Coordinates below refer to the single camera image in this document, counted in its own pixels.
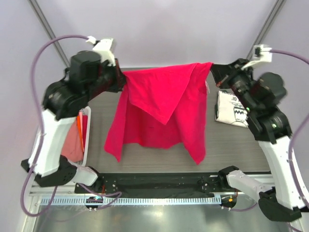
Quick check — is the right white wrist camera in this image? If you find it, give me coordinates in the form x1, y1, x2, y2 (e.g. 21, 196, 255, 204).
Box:
241, 44, 272, 70

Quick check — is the white plastic laundry basket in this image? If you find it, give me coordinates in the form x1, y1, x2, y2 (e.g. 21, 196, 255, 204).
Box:
75, 106, 91, 166

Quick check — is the right aluminium frame post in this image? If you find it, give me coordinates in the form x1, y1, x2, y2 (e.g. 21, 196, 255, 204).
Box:
246, 0, 286, 59

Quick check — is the magenta pink t shirt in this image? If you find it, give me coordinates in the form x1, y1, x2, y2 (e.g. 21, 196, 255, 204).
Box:
104, 62, 212, 164

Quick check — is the salmon pink t shirt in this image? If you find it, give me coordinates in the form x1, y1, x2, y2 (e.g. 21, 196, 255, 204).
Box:
61, 112, 87, 162

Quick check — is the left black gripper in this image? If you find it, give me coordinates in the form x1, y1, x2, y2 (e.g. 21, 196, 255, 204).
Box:
84, 57, 127, 101

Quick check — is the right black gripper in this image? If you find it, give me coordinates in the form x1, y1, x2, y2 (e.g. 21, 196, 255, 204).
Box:
210, 57, 257, 112

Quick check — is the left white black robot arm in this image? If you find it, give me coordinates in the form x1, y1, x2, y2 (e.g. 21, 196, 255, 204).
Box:
21, 50, 126, 193

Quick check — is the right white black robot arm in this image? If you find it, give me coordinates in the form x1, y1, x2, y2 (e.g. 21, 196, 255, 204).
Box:
211, 59, 309, 222

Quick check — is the white slotted cable duct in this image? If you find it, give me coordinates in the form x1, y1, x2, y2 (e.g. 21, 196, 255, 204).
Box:
52, 195, 221, 206

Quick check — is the aluminium frame post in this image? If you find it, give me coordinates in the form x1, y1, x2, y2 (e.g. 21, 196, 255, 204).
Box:
246, 0, 286, 59
28, 0, 69, 67

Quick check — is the orange t shirt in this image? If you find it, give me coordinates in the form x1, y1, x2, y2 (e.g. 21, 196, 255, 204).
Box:
76, 114, 84, 152

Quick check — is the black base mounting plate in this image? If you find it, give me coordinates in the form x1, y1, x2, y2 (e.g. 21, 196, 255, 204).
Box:
86, 172, 236, 199

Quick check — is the purple cable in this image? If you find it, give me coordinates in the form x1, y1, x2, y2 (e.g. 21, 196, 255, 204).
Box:
20, 35, 124, 217
229, 49, 309, 212

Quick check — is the white printed folded t shirt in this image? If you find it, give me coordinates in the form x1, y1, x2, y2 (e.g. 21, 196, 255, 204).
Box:
217, 90, 248, 128

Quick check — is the left aluminium frame post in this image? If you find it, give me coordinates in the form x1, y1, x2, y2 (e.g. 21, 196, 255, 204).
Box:
28, 0, 69, 67

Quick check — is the dark green folded t shirt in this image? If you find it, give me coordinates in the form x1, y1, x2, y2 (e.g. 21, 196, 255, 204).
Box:
214, 104, 219, 121

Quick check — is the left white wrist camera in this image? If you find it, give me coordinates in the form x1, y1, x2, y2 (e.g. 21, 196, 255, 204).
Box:
86, 36, 116, 66

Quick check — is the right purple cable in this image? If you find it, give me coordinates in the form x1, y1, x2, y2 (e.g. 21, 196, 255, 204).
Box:
229, 49, 309, 212

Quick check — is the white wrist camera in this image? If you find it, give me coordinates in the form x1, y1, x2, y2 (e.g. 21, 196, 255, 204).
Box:
241, 44, 272, 70
86, 36, 116, 66

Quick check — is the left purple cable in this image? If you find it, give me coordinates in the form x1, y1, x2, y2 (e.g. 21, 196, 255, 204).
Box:
20, 35, 124, 217

